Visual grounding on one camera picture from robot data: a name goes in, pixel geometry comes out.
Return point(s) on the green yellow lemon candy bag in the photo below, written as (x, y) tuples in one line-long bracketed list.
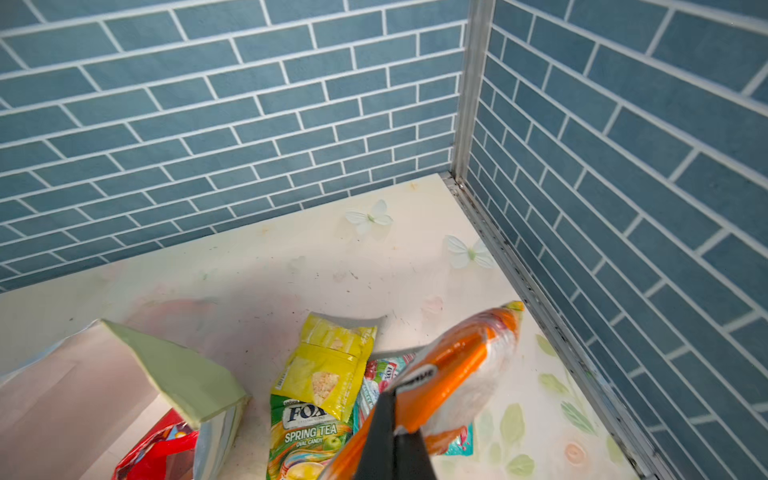
[(304, 439)]

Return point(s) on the teal Fox's candy bag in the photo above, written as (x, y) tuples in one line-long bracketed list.
[(378, 375)]

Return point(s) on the floral table mat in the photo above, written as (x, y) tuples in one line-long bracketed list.
[(241, 297)]

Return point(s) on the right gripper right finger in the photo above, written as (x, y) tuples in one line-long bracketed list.
[(412, 460)]

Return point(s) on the orange yellow snack packet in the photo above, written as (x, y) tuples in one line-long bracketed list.
[(447, 384)]

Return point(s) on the white green paper bag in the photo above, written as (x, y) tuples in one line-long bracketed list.
[(77, 409)]

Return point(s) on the red snack packet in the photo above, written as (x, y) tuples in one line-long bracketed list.
[(166, 452)]

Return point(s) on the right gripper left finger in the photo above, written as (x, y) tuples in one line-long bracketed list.
[(377, 461)]

